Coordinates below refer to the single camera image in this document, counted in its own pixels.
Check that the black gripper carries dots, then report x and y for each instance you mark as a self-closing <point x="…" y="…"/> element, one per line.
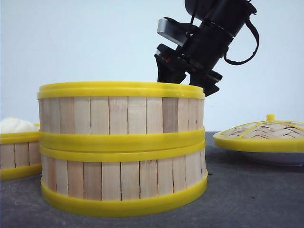
<point x="204" y="46"/>

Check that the bamboo steamer basket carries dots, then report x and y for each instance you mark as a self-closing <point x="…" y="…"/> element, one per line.
<point x="122" y="189"/>
<point x="117" y="117"/>
<point x="19" y="155"/>

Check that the woven bamboo steamer lid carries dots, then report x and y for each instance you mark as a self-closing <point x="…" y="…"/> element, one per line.
<point x="270" y="135"/>

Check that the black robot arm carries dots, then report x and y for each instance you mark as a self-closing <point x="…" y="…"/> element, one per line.
<point x="230" y="15"/>

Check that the white plate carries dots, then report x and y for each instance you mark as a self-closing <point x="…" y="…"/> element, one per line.
<point x="276" y="158"/>

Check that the white bun left basket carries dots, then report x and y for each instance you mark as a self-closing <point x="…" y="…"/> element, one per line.
<point x="16" y="125"/>

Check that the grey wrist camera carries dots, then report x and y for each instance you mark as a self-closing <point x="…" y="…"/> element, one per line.
<point x="173" y="30"/>

